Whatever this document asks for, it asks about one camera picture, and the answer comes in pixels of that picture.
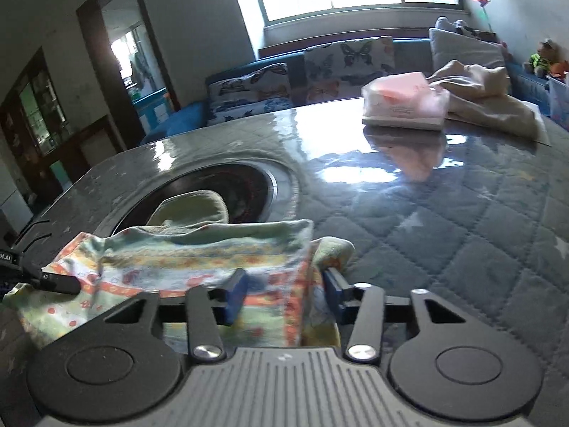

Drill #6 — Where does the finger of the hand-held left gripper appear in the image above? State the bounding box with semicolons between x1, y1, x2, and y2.
20;267;84;295

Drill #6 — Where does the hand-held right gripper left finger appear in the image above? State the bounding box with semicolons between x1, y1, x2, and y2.
103;268;250;362

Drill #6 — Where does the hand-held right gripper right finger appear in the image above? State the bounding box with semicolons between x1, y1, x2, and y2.
323;267;467;362

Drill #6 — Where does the printed pastel garment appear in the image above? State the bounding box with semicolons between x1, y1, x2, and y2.
4;189;356;350

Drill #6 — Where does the dark wooden display cabinet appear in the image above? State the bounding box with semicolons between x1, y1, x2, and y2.
0;46;76;179

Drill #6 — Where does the blue sofa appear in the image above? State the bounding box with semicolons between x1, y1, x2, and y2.
140;35;569;144

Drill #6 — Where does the blue storage box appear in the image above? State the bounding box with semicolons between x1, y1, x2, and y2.
132;88;173;135

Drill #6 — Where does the butterfly print pillow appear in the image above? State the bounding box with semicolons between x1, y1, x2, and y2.
206;62;295;127
304;36;397;101

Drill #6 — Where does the pink tissue pack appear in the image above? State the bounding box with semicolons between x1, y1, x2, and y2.
361;71;450;131

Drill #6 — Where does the beige cloth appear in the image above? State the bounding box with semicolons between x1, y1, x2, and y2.
424;59;553;146

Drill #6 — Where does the grey pillow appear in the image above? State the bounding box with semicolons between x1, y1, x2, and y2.
428;27;508;77

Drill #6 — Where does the patterned pillow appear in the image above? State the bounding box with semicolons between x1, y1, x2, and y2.
435;15;483;39

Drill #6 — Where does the clear plastic storage bin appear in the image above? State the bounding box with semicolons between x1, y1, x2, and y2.
546;73;569;131

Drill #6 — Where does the plush toy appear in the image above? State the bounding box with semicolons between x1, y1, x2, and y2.
523;38;569;79

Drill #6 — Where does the dark wooden door frame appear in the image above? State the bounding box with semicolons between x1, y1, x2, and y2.
76;0;182;126

